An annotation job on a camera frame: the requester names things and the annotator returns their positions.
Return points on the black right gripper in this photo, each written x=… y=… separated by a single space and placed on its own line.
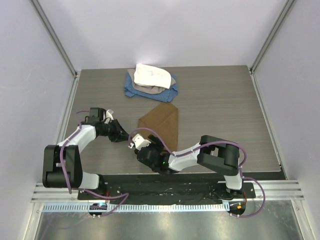
x=159 y=144

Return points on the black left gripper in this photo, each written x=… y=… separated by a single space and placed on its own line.
x=119 y=134

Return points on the brown cloth napkin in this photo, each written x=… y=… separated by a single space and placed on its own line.
x=164 y=120

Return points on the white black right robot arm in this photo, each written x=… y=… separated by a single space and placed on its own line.
x=218 y=155

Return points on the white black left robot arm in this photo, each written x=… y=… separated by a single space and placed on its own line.
x=62 y=166

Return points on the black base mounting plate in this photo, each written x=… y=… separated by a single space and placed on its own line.
x=173 y=189

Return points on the blue checkered cloth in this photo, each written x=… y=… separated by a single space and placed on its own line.
x=165 y=96

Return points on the white folded cloth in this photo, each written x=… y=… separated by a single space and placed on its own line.
x=151 y=76

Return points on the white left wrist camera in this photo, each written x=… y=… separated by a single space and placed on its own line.
x=108 y=116

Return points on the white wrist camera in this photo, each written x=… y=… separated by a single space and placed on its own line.
x=108 y=116
x=138 y=142

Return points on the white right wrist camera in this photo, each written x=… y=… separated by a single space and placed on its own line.
x=138 y=142

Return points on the white slotted cable duct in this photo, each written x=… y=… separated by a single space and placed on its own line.
x=130 y=208

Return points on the aluminium frame rail left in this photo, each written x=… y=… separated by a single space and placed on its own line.
x=53 y=36

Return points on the aluminium frame rail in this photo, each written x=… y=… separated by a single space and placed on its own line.
x=53 y=36
x=284 y=13

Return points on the aluminium frame rail right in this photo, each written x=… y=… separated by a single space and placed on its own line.
x=284 y=13

